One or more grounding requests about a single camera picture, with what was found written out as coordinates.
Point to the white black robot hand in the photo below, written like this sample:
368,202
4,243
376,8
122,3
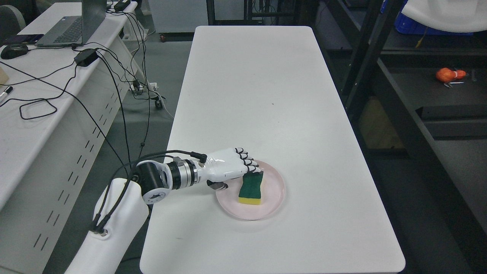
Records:
224,165

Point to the green yellow sponge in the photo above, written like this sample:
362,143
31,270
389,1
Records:
250,191

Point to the white power strip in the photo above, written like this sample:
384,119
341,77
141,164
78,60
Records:
137,88

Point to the beige wooden block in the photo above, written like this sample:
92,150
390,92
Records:
4,78

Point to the dark metal shelf rack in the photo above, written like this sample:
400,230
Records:
424,140

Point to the orange object on shelf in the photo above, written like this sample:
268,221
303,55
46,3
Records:
446,75

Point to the black power adapter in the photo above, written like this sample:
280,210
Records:
86,57

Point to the grey laptop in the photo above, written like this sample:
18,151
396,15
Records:
76,30

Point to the black white marker pen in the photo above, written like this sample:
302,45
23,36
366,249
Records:
5,93

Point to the white cloth sheet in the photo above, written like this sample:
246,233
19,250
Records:
460,16

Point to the white main table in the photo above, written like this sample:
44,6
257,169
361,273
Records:
268,90

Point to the white side desk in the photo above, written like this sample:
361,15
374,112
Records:
52,129

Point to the black smartphone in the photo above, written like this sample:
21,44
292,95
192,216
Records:
24,39

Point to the black computer mouse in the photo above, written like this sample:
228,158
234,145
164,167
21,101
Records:
14,51

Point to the blue plastic crate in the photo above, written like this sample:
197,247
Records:
408,26

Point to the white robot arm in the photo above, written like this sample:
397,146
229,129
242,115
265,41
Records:
123,207

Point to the pink round plate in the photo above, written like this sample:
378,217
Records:
272,196

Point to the black office chair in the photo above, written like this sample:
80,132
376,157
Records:
11,22

